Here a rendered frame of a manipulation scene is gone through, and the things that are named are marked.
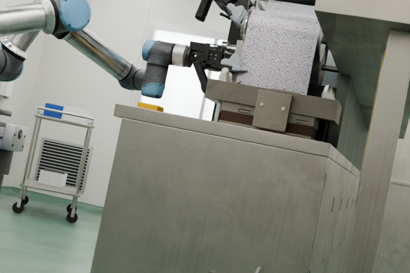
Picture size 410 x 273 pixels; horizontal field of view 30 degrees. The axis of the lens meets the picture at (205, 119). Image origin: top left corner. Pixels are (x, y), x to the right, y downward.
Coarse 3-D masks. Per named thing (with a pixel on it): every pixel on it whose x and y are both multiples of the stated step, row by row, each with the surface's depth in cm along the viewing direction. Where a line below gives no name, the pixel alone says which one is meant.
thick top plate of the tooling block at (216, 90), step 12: (216, 84) 232; (228, 84) 231; (240, 84) 231; (204, 96) 233; (216, 96) 232; (228, 96) 231; (240, 96) 230; (252, 96) 229; (300, 96) 226; (312, 96) 225; (300, 108) 226; (312, 108) 225; (324, 108) 224; (336, 108) 223; (324, 120) 230; (336, 120) 227
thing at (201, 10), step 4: (204, 0) 263; (208, 0) 263; (212, 0) 267; (200, 4) 264; (204, 4) 263; (208, 4) 264; (200, 8) 263; (204, 8) 263; (208, 8) 266; (196, 12) 264; (200, 12) 263; (204, 12) 264; (196, 16) 264; (200, 16) 263; (204, 16) 264; (200, 20) 265; (204, 20) 267
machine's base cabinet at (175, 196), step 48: (144, 144) 229; (192, 144) 226; (240, 144) 223; (144, 192) 228; (192, 192) 224; (240, 192) 221; (288, 192) 218; (336, 192) 274; (144, 240) 226; (192, 240) 223; (240, 240) 220; (288, 240) 217; (336, 240) 331
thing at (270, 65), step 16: (256, 48) 251; (272, 48) 250; (288, 48) 248; (304, 48) 247; (240, 64) 251; (256, 64) 250; (272, 64) 249; (288, 64) 248; (304, 64) 247; (240, 80) 251; (256, 80) 250; (272, 80) 248; (288, 80) 247; (304, 80) 246
